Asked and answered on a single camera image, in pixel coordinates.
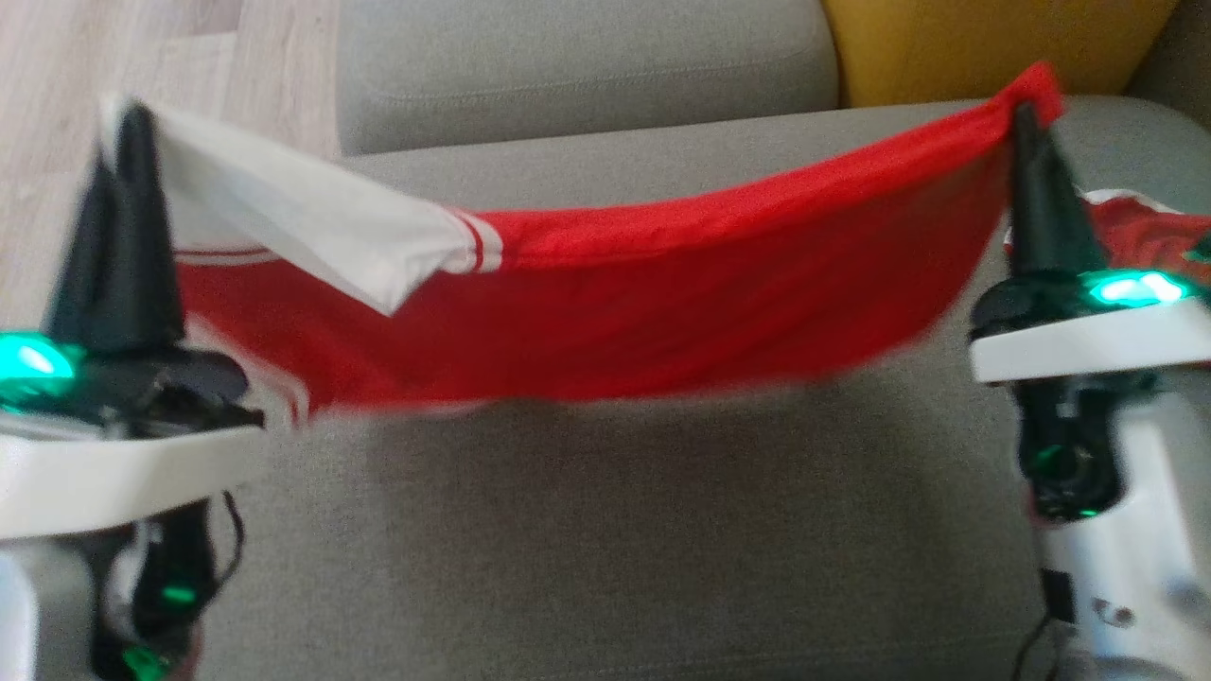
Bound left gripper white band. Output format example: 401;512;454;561
0;102;272;543

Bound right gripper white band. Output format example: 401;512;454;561
969;99;1211;385

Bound red shorts with white stripe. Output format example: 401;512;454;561
1003;189;1211;290

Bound red jersey with white sleeves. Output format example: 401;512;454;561
99;61;1066;428

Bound yellow sofa back cushion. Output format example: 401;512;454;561
820;0;1184;111

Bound grey sofa seat cushion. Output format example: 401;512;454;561
336;0;841;158

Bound grey and yellow sofa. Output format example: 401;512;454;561
194;95;1211;681

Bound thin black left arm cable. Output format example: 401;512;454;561
194;490;248;618

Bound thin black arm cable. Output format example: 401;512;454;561
194;490;248;618
1010;567;1076;681

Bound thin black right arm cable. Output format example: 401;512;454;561
1010;567;1076;681

